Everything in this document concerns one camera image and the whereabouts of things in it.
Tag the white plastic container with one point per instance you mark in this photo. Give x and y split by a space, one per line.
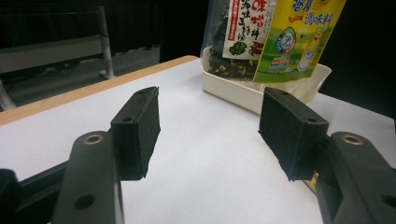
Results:
227 88

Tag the yellow seasoning pouch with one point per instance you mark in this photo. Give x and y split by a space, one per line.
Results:
295 40

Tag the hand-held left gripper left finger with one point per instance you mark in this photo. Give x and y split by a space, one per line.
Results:
137 130

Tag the clear bag of dried seaweed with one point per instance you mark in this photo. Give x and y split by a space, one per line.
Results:
243 31

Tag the white metal stand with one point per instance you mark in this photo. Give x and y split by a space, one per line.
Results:
46 53

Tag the white table mat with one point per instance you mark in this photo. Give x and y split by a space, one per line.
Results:
199 149

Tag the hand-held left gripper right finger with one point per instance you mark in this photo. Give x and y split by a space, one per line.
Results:
292 133

